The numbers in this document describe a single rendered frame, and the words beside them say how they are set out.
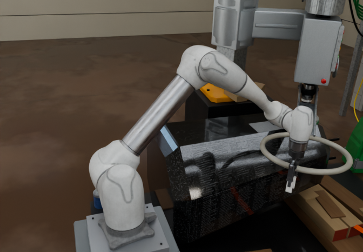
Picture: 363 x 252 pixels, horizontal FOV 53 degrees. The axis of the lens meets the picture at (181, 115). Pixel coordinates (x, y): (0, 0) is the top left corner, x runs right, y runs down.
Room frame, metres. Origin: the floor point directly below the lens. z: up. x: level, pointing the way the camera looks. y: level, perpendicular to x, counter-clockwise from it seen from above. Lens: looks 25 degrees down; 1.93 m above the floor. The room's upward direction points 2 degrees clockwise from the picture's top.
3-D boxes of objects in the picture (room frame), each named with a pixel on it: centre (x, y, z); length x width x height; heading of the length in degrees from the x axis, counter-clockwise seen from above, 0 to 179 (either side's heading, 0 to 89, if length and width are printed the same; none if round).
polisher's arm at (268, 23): (3.04, -0.61, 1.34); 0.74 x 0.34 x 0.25; 85
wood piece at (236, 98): (2.80, -0.44, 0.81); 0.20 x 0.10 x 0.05; 26
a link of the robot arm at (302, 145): (1.56, -0.57, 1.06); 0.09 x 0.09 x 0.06
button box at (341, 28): (2.27, -0.96, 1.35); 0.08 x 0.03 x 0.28; 164
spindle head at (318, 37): (2.45, -0.89, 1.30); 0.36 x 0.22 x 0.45; 164
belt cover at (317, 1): (2.71, -0.97, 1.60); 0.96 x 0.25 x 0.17; 164
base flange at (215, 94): (3.06, -0.41, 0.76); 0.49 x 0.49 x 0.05; 18
